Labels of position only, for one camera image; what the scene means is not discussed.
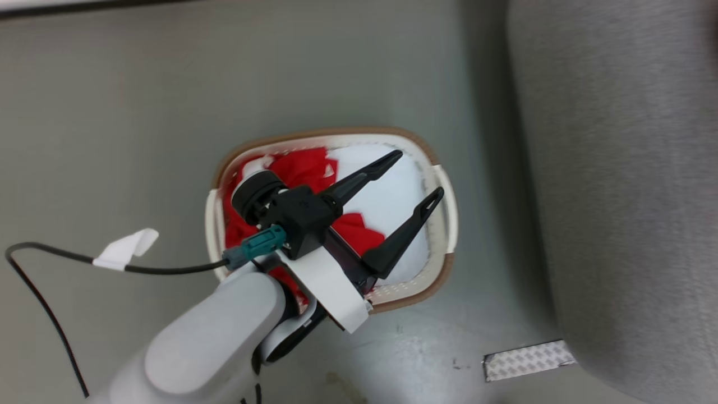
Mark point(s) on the silver patterned tape strip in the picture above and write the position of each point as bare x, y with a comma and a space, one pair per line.
527, 360

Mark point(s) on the white laundry basket brown rim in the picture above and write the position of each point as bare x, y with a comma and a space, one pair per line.
452, 224

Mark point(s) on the grey fabric sofa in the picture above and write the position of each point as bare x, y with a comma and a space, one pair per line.
628, 168

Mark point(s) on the red clothing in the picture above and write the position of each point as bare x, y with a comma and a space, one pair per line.
303, 165

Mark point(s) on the white clothing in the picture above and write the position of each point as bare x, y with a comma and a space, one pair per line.
387, 199

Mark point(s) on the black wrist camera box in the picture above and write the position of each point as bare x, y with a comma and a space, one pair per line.
303, 216

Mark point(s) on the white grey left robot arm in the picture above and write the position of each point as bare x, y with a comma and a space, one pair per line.
213, 336

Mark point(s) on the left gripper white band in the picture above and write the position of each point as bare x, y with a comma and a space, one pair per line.
331, 286

